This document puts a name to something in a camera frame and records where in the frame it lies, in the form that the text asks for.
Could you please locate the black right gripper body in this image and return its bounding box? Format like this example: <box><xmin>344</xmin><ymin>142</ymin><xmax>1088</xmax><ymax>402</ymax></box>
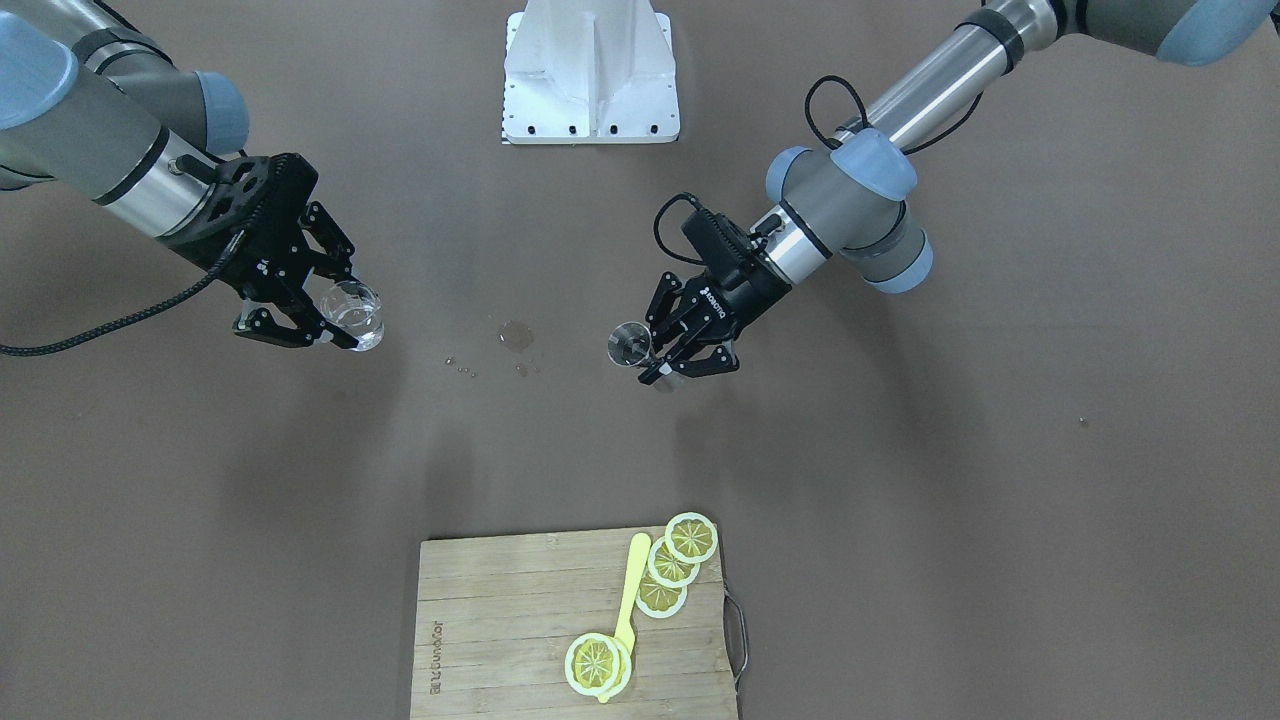
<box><xmin>160</xmin><ymin>152</ymin><xmax>321</xmax><ymax>301</ymax></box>

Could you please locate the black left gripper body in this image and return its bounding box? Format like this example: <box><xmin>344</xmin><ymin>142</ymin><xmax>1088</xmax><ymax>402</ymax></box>
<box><xmin>690</xmin><ymin>246</ymin><xmax>792</xmax><ymax>331</ymax></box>

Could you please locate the steel measuring jigger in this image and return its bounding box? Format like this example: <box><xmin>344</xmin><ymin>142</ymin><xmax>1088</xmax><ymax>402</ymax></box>
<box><xmin>607</xmin><ymin>322</ymin><xmax>686</xmax><ymax>393</ymax></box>

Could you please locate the clear glass shaker cup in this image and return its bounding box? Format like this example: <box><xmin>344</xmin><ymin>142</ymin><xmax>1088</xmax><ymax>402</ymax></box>
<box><xmin>319</xmin><ymin>281</ymin><xmax>385</xmax><ymax>352</ymax></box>

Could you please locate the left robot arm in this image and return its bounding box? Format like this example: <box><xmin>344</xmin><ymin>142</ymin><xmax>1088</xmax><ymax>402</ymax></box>
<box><xmin>608</xmin><ymin>1</ymin><xmax>1277</xmax><ymax>386</ymax></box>

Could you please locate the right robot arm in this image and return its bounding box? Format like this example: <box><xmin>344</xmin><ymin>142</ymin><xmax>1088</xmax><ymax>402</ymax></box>
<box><xmin>1</xmin><ymin>1</ymin><xmax>384</xmax><ymax>357</ymax></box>

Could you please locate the lemon slice middle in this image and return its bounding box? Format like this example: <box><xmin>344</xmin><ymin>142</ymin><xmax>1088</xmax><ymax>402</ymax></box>
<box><xmin>646</xmin><ymin>539</ymin><xmax>701</xmax><ymax>591</ymax></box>

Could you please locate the lemon slice on spoon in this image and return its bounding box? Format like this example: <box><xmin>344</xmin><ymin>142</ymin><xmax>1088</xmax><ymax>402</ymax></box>
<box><xmin>564</xmin><ymin>632</ymin><xmax>625</xmax><ymax>702</ymax></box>

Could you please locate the wooden cutting board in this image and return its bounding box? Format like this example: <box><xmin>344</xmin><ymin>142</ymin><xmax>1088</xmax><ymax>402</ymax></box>
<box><xmin>410</xmin><ymin>528</ymin><xmax>740</xmax><ymax>719</ymax></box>

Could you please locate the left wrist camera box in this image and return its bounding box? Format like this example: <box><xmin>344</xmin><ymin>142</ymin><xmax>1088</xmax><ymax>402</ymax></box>
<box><xmin>681</xmin><ymin>208</ymin><xmax>758</xmax><ymax>290</ymax></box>

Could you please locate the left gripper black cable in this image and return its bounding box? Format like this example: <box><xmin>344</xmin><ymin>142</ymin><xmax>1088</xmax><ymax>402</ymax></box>
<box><xmin>804</xmin><ymin>76</ymin><xmax>986</xmax><ymax>156</ymax></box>

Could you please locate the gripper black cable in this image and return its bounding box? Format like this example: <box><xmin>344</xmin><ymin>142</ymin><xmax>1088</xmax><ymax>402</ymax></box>
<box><xmin>804</xmin><ymin>76</ymin><xmax>986</xmax><ymax>156</ymax></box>
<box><xmin>0</xmin><ymin>232</ymin><xmax>251</xmax><ymax>359</ymax></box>

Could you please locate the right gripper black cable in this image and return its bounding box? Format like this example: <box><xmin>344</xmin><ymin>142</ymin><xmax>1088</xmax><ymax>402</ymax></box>
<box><xmin>0</xmin><ymin>232</ymin><xmax>251</xmax><ymax>359</ymax></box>

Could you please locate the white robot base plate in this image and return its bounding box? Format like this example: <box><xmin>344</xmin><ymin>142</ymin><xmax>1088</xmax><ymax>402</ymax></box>
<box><xmin>500</xmin><ymin>1</ymin><xmax>681</xmax><ymax>145</ymax></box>

